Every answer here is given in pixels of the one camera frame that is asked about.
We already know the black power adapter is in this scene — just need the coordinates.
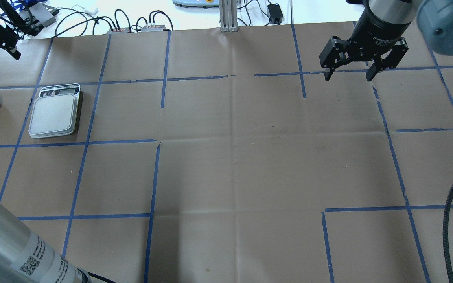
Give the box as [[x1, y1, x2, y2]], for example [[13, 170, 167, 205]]
[[267, 2, 284, 25]]

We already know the silver digital kitchen scale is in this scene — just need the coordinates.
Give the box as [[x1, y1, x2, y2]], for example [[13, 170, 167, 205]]
[[28, 83, 83, 139]]

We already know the aluminium frame post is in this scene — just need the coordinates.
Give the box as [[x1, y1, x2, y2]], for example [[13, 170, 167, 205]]
[[219, 0, 239, 33]]

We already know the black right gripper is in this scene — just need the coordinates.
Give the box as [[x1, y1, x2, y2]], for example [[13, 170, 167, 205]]
[[319, 8, 409, 82]]

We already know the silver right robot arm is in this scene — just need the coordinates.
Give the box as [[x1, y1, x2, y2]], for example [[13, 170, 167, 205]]
[[319, 0, 453, 82]]

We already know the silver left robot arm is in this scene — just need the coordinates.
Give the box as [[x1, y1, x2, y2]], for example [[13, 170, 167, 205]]
[[0, 204, 92, 283]]

